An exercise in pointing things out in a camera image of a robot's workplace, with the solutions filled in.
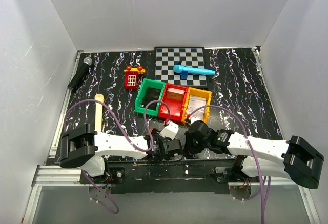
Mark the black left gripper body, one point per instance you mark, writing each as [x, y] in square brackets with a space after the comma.
[173, 147]

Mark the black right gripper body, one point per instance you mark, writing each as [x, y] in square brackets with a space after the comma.
[189, 145]

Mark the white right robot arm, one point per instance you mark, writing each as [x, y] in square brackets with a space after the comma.
[293, 159]

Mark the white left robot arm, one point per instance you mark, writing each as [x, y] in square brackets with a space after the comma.
[86, 148]

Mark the white cards in yellow bin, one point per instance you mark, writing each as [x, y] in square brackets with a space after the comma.
[194, 103]

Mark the red plastic bin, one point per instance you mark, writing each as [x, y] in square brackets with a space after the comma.
[176, 107]

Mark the yellow plastic bin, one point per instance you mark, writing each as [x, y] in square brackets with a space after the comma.
[201, 93]

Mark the brown box in red bin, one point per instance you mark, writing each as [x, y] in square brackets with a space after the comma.
[176, 94]

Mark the black item in green bin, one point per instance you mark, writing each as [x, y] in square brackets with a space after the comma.
[151, 94]

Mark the green plastic bin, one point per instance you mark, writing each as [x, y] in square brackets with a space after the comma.
[147, 83]

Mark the blue toy microphone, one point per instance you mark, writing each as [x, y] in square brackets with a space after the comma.
[184, 71]

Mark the beige toy microphone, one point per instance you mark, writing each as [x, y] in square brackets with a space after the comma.
[99, 112]

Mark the red toy phone booth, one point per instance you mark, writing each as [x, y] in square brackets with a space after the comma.
[132, 75]

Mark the black and white checkerboard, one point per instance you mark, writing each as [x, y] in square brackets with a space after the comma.
[167, 57]

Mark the black microphone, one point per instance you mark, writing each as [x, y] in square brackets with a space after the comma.
[80, 74]

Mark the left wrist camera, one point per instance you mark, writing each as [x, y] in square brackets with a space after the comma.
[170, 130]

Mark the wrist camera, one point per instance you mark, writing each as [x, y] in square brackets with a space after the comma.
[191, 120]
[170, 130]

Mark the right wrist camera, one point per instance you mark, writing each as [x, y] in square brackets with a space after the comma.
[191, 120]

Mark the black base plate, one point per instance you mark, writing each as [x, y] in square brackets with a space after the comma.
[184, 176]

